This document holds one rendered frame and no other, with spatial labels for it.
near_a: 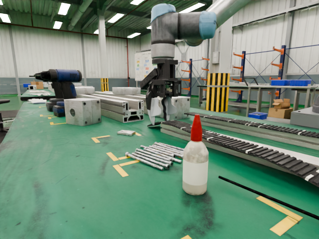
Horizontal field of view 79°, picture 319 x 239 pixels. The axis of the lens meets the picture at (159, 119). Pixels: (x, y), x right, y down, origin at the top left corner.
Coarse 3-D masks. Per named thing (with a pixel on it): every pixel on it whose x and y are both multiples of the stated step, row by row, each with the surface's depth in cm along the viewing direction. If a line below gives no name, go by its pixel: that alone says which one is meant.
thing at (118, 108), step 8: (80, 96) 116; (88, 96) 105; (96, 96) 102; (104, 96) 106; (112, 96) 102; (104, 104) 89; (112, 104) 86; (120, 104) 77; (128, 104) 77; (136, 104) 81; (104, 112) 91; (112, 112) 84; (120, 112) 80; (128, 112) 78; (136, 112) 81; (120, 120) 79; (128, 120) 80; (136, 120) 81
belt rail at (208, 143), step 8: (168, 128) 60; (176, 128) 58; (176, 136) 58; (184, 136) 55; (208, 144) 49; (216, 144) 48; (256, 144) 42; (232, 152) 44; (240, 152) 42; (280, 152) 37; (288, 152) 37; (296, 152) 37; (256, 160) 40; (264, 160) 38; (304, 160) 34; (312, 160) 34; (280, 168) 36
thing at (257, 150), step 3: (255, 147) 38; (258, 147) 38; (261, 147) 39; (264, 147) 38; (267, 147) 38; (246, 150) 37; (249, 150) 37; (252, 150) 37; (255, 150) 37; (258, 150) 37; (261, 150) 37; (264, 150) 37; (249, 153) 36; (252, 153) 36; (255, 153) 36
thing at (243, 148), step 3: (249, 144) 40; (252, 144) 40; (237, 147) 38; (240, 147) 38; (243, 147) 39; (246, 147) 38; (249, 147) 38; (252, 147) 39; (240, 150) 38; (243, 150) 37
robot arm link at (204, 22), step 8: (184, 16) 56; (192, 16) 55; (200, 16) 55; (208, 16) 55; (184, 24) 56; (192, 24) 55; (200, 24) 55; (208, 24) 55; (184, 32) 57; (192, 32) 56; (200, 32) 56; (208, 32) 56; (192, 40) 62; (200, 40) 64
